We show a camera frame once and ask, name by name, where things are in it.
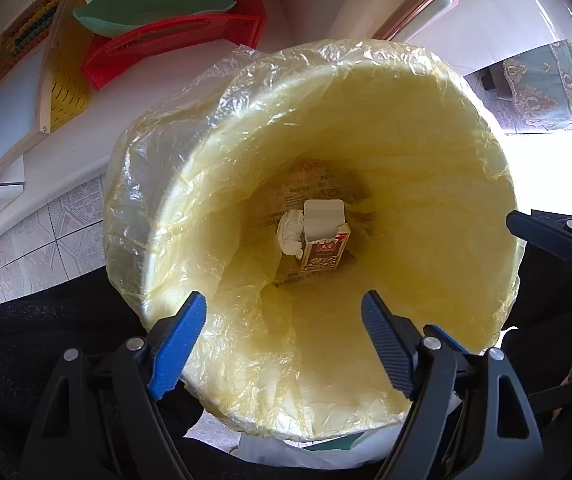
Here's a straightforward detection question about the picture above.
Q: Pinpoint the trash bin with yellow liner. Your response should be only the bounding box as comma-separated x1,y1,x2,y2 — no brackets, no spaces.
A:
103,39,527,443

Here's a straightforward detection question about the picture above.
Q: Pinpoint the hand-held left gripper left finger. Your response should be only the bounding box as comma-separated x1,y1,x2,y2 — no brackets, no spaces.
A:
18,291,208,480

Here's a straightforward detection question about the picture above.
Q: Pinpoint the flat printed packet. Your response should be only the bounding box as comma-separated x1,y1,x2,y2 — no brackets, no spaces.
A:
258,160,367,286

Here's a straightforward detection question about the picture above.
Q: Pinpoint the wooden abacus board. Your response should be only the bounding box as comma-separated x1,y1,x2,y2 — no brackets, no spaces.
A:
0,0,90,192

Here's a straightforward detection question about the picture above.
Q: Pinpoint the teal lace cloth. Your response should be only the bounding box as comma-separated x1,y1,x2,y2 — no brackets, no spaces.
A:
501,35,572,133

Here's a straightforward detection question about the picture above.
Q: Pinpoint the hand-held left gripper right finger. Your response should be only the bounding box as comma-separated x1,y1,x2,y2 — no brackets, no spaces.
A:
360,290,544,480

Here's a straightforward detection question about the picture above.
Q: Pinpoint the pink rimmed tray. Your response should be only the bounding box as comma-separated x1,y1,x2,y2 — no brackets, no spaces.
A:
371,0,454,41

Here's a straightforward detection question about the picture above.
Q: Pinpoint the pale green tray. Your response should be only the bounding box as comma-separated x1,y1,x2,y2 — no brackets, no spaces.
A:
401,0,460,41

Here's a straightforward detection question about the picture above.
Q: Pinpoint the yellow plastic basket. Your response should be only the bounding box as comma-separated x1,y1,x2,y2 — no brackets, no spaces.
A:
48,25,90,133

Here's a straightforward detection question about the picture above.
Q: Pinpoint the brown cigarette box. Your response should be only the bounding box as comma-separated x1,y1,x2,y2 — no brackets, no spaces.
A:
302,199,353,275

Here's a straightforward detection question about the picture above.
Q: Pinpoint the white plastic bag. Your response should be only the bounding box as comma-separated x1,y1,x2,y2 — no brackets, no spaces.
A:
238,427,399,467

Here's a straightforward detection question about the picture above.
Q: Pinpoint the red plastic basket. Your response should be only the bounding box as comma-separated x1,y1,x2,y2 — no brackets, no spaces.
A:
81,0,267,92

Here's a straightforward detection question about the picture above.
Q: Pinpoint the person's black clothing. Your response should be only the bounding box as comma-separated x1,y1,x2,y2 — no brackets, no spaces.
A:
0,255,572,480

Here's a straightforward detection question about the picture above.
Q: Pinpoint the crumpled white tissue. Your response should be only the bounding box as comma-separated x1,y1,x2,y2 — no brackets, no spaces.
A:
276,210,308,260

